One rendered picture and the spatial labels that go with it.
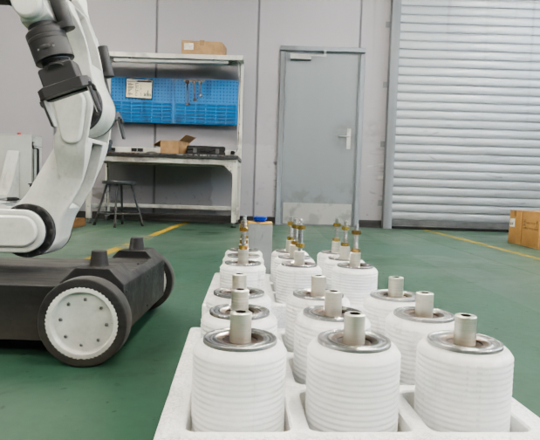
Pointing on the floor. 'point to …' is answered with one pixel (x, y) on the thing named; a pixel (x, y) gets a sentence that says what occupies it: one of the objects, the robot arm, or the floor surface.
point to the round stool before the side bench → (120, 202)
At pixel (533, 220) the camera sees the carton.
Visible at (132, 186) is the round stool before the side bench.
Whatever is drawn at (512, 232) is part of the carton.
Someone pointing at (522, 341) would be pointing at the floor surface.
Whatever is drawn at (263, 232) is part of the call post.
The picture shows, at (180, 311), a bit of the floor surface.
